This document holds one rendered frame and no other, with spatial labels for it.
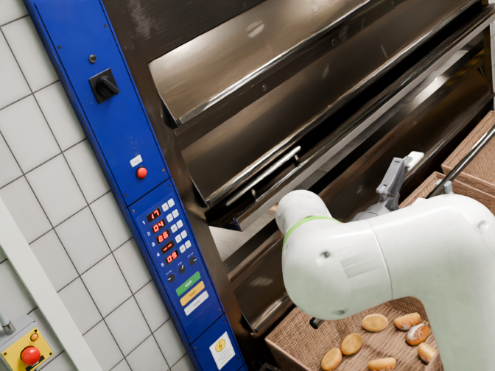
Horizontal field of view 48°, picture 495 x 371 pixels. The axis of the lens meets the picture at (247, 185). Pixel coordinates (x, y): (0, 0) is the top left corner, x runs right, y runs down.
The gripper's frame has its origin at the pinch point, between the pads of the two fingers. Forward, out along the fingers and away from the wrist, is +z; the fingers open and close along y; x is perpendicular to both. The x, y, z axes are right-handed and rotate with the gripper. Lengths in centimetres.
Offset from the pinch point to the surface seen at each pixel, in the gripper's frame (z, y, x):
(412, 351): 15, 90, -22
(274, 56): 14, -24, -53
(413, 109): 87, 32, -55
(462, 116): 123, 54, -53
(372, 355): 6, 90, -33
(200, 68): -11, -31, -56
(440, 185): 40, 32, -18
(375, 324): 16, 87, -38
